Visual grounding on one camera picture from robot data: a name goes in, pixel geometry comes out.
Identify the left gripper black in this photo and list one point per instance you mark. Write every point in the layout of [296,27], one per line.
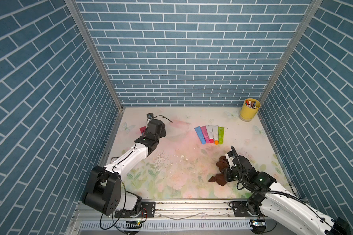
[163,132]

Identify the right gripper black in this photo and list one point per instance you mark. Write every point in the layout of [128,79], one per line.
[227,173]

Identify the red toothpaste tube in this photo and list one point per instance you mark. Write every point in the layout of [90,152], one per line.
[143,130]

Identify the brown cloth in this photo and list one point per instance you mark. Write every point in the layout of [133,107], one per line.
[219,178]

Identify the blue toothpaste tube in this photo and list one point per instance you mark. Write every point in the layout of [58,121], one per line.
[200,134]

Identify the green toothpaste tube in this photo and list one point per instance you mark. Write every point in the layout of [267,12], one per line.
[221,131]

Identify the magenta toothpaste tube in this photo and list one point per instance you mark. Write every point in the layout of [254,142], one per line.
[205,134]

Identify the white orange-cap toothpaste tube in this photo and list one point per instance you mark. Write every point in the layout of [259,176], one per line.
[215,130]

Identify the white pink-cap toothpaste tube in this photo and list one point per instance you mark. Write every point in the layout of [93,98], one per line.
[210,133]

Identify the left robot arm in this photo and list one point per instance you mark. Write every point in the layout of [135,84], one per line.
[104,191]

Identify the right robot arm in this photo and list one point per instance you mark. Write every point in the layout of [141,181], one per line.
[271,199]

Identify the yellow cup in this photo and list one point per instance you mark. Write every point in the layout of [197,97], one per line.
[247,114]

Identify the pens in cup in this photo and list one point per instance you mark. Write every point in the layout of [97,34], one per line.
[251,104]

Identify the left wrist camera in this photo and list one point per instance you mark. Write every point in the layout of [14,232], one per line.
[150,116]

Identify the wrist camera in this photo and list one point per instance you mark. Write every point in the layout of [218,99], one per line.
[150,116]
[232,158]

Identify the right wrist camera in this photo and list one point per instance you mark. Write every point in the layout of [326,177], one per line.
[232,158]

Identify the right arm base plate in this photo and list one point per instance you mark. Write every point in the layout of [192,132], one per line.
[246,209]

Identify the aluminium front rail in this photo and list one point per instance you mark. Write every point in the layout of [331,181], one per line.
[215,208]

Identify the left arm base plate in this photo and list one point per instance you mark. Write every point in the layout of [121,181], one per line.
[147,208]

